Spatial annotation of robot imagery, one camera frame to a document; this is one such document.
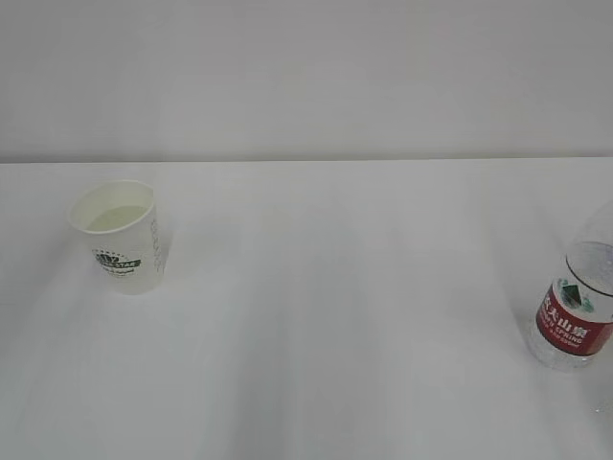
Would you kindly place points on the clear water bottle red label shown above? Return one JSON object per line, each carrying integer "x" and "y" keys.
{"x": 574, "y": 319}

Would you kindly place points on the white paper cup green logo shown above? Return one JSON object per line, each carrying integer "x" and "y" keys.
{"x": 118, "y": 223}

